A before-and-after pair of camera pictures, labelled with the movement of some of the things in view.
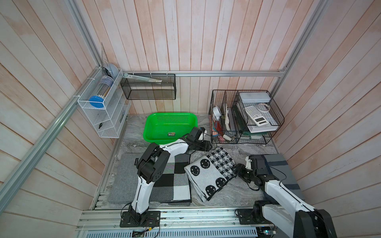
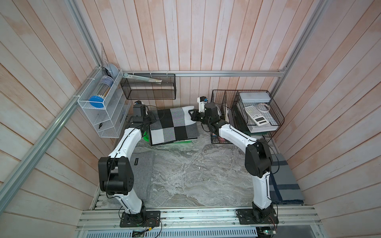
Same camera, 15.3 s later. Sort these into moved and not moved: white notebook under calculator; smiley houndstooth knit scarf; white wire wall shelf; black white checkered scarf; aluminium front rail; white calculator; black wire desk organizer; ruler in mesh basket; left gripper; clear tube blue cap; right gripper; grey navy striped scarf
Moved: left gripper; black white checkered scarf; smiley houndstooth knit scarf; right gripper
Not moved: clear tube blue cap; aluminium front rail; ruler in mesh basket; grey navy striped scarf; white calculator; white notebook under calculator; white wire wall shelf; black wire desk organizer
